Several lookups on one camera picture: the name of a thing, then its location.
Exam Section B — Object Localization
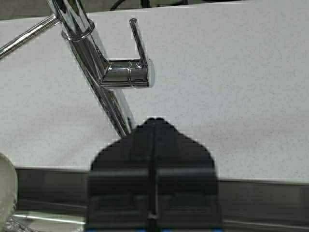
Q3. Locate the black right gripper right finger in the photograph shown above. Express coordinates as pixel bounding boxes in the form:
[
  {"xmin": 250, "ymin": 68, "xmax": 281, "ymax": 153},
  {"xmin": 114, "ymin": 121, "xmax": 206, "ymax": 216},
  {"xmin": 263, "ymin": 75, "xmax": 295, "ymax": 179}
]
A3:
[{"xmin": 155, "ymin": 118, "xmax": 221, "ymax": 230}]

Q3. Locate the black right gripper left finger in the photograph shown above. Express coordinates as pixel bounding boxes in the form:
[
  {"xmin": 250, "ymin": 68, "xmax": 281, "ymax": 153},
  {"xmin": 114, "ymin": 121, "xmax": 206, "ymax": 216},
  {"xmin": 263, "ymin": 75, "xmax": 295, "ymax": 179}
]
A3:
[{"xmin": 86, "ymin": 118, "xmax": 155, "ymax": 232}]

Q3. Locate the steel double sink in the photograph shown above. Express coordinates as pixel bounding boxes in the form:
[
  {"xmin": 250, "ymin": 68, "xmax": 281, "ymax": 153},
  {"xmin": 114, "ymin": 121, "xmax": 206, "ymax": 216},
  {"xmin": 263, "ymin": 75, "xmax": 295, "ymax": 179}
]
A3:
[{"xmin": 0, "ymin": 166, "xmax": 309, "ymax": 232}]

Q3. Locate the chrome kitchen faucet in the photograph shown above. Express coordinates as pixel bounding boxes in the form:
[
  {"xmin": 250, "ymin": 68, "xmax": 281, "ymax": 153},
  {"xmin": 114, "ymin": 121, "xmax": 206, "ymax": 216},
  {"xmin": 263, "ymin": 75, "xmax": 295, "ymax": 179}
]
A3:
[{"xmin": 0, "ymin": 0, "xmax": 154, "ymax": 137}]

